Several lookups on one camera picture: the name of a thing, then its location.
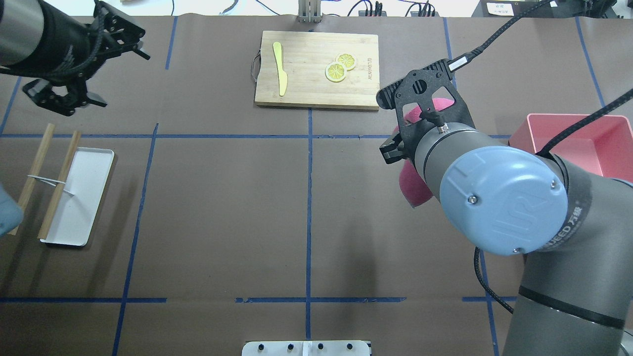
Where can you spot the wooden stick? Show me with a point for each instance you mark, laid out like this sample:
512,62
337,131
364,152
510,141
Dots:
35,168
60,186

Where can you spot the wooden cutting board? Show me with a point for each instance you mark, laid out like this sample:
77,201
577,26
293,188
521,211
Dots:
305,56

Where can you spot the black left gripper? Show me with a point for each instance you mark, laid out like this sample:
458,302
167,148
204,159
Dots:
68,45

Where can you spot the wooden stick left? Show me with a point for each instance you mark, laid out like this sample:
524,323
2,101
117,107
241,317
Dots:
35,168

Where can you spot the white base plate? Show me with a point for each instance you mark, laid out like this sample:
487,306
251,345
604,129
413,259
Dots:
308,348

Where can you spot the blue tape strip lengthwise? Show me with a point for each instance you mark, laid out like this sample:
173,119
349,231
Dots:
234,136

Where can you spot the white metal tray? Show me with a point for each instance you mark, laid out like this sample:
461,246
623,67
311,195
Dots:
84,189

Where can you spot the lemon slice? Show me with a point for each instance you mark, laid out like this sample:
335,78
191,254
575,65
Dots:
349,61
335,72

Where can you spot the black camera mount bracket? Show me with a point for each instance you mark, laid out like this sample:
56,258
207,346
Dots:
418,87

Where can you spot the wooden stick right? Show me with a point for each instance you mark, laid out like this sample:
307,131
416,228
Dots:
60,186

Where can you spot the pink microfibre cloth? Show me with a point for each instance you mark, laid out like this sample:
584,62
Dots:
411,180

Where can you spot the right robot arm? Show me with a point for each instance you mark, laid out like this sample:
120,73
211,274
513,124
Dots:
575,228

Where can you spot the yellow plastic knife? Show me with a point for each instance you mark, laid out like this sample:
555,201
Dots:
281,73

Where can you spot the blue tape strip crosswise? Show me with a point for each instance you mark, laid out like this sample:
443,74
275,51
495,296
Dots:
310,169

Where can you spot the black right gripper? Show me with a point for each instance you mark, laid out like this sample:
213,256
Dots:
391,150

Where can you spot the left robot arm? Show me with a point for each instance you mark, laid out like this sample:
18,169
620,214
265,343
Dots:
21,30

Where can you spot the aluminium frame post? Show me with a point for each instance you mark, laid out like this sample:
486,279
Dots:
309,11

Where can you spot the pink plastic bin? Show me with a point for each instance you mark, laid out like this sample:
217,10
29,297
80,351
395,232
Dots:
604,147

